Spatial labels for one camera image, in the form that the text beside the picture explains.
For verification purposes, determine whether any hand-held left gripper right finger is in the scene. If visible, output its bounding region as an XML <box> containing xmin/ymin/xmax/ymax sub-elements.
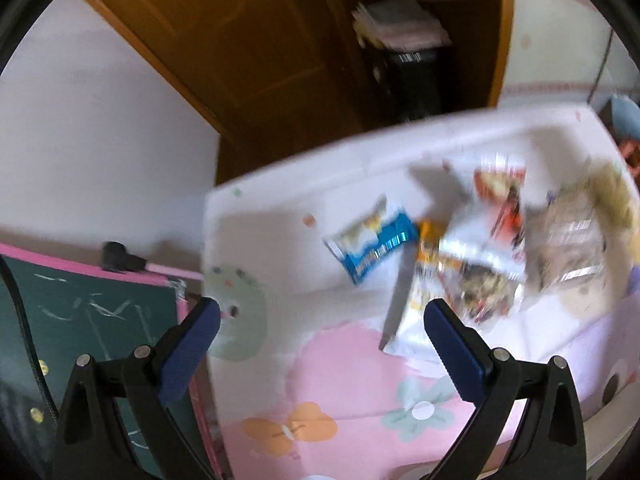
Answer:
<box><xmin>424</xmin><ymin>298</ymin><xmax>588</xmax><ymax>480</ymax></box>

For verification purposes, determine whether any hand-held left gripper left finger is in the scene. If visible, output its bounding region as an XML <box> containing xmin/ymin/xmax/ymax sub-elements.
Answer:
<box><xmin>52</xmin><ymin>297</ymin><xmax>221</xmax><ymax>480</ymax></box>

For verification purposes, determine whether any orange and white snack packet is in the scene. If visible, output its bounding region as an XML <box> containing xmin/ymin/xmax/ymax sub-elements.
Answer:
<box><xmin>380</xmin><ymin>217</ymin><xmax>468</xmax><ymax>358</ymax></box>

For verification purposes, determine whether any small bag of yellow snacks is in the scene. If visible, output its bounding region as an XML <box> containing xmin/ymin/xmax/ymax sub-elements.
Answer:
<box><xmin>590</xmin><ymin>160</ymin><xmax>633</xmax><ymax>231</ymax></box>

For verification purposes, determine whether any clear mixed nuts packet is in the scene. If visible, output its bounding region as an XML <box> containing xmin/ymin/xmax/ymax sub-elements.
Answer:
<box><xmin>440</xmin><ymin>245</ymin><xmax>526</xmax><ymax>328</ymax></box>

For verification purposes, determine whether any cartoon printed tablecloth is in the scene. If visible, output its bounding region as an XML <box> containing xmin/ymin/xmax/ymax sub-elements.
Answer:
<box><xmin>202</xmin><ymin>102</ymin><xmax>640</xmax><ymax>480</ymax></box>

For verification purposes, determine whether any black chalkboard knob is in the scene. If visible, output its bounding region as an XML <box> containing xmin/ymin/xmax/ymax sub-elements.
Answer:
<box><xmin>102</xmin><ymin>241</ymin><xmax>151</xmax><ymax>273</ymax></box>

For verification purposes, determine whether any blue snack packet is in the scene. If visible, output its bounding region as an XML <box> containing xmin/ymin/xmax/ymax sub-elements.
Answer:
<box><xmin>324</xmin><ymin>195</ymin><xmax>420</xmax><ymax>286</ymax></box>

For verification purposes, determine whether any brown bread packet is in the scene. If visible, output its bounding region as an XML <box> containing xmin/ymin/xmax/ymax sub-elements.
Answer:
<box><xmin>525</xmin><ymin>185</ymin><xmax>608</xmax><ymax>293</ymax></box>

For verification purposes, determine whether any pink plastic stool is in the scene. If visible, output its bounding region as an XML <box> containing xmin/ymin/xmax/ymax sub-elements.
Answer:
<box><xmin>620</xmin><ymin>137</ymin><xmax>640</xmax><ymax>168</ymax></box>

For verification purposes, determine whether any black bin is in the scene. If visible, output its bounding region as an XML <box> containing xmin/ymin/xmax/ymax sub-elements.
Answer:
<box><xmin>372</xmin><ymin>45</ymin><xmax>456</xmax><ymax>123</ymax></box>

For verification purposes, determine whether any wooden door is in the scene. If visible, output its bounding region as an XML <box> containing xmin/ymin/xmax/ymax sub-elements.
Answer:
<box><xmin>75</xmin><ymin>0</ymin><xmax>366</xmax><ymax>181</ymax></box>

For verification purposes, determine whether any wooden corner shelf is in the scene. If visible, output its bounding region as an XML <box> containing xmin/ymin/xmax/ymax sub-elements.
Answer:
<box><xmin>305</xmin><ymin>0</ymin><xmax>516</xmax><ymax>126</ymax></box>

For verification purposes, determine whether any flower printed wardrobe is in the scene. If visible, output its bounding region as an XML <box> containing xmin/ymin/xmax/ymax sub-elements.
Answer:
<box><xmin>500</xmin><ymin>0</ymin><xmax>640</xmax><ymax>111</ymax></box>

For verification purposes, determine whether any green chalkboard with pink frame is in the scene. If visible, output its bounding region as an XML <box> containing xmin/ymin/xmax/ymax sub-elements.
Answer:
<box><xmin>0</xmin><ymin>242</ymin><xmax>221</xmax><ymax>480</ymax></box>

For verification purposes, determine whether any black cable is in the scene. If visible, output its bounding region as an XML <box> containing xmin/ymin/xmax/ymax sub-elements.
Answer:
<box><xmin>0</xmin><ymin>260</ymin><xmax>66</xmax><ymax>431</ymax></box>

